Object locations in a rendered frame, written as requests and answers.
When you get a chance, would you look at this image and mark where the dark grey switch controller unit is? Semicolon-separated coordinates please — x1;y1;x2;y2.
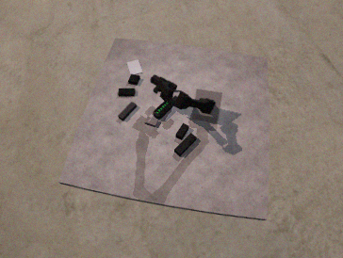
153;101;173;119

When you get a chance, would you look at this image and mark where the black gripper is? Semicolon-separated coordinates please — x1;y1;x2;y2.
154;87;177;103

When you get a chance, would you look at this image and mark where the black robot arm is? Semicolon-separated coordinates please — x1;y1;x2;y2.
150;75;216;114

